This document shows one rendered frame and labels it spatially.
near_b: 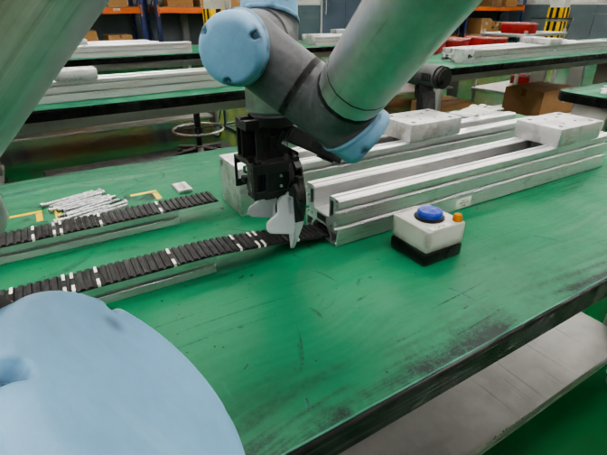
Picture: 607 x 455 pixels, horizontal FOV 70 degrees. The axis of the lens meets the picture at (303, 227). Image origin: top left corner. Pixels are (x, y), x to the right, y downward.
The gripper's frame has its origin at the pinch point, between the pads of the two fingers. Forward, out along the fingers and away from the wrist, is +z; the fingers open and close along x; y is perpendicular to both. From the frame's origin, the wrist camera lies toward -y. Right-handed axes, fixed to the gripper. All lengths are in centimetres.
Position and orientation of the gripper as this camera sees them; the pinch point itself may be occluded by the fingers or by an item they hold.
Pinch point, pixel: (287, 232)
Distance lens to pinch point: 72.3
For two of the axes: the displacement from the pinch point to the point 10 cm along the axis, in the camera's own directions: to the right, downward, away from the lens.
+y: -8.6, 2.3, -4.5
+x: 5.1, 3.9, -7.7
